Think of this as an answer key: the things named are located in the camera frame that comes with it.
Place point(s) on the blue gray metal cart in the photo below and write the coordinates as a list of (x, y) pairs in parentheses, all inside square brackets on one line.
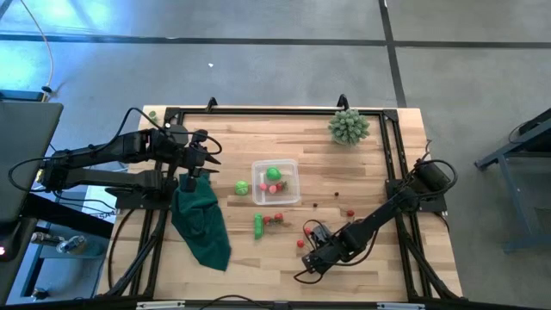
[(516, 181)]

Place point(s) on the white label sheet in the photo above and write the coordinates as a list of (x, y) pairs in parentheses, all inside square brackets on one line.
[(99, 202)]

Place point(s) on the green potted succulent plant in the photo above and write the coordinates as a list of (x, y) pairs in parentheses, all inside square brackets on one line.
[(348, 127)]

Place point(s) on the black frame clamp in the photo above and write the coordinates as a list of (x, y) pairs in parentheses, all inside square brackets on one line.
[(211, 103), (343, 101)]

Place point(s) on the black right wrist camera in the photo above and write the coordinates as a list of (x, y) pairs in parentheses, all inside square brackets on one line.
[(321, 234)]

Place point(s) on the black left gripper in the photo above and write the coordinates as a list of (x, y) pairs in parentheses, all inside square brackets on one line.
[(197, 157)]

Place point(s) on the green toy cabbage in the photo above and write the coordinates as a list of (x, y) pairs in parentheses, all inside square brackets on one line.
[(241, 187)]

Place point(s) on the dark green cloth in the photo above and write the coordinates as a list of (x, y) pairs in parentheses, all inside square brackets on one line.
[(202, 232)]

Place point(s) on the clear plastic tupperware container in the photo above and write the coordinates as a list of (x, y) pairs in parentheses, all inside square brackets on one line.
[(288, 197)]

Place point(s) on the white plastic strip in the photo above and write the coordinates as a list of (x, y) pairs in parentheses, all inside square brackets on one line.
[(159, 305), (400, 306)]

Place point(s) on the small pink toy peach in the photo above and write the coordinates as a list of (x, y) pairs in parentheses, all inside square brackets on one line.
[(272, 189), (263, 187)]

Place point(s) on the black desk stand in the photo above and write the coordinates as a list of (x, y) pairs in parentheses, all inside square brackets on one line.
[(64, 215)]

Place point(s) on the dark gray monitor panel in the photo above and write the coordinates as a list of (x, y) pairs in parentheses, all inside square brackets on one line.
[(26, 159)]

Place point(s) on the black metal table frame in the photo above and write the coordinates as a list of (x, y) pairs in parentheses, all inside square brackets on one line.
[(280, 111)]

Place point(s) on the bright green toy pepper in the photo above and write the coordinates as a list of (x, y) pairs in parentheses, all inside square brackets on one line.
[(273, 173)]

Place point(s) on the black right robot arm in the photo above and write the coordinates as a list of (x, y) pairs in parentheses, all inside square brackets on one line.
[(379, 215)]

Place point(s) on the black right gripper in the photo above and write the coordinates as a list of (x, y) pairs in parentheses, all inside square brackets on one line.
[(327, 254)]

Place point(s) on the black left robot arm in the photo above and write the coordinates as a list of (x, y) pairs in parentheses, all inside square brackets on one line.
[(107, 148)]

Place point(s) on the silver metal clamp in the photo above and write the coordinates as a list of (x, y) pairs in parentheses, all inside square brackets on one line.
[(71, 244)]

